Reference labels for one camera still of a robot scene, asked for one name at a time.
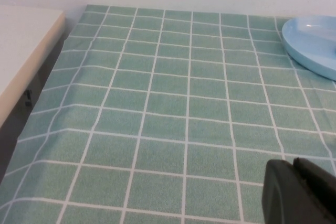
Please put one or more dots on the white side table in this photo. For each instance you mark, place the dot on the white side table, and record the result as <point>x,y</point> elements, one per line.
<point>23,40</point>

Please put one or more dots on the green checked tablecloth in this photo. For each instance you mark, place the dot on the green checked tablecloth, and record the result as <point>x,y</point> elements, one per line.
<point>168,119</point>

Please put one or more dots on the light blue plastic plate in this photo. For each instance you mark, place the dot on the light blue plastic plate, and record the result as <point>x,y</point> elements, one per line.
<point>309,43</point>

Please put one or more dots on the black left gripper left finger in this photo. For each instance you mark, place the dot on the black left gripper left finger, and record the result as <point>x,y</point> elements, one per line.
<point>286,197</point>

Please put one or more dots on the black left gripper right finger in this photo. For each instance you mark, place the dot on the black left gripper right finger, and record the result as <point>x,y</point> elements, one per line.
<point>321,190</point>

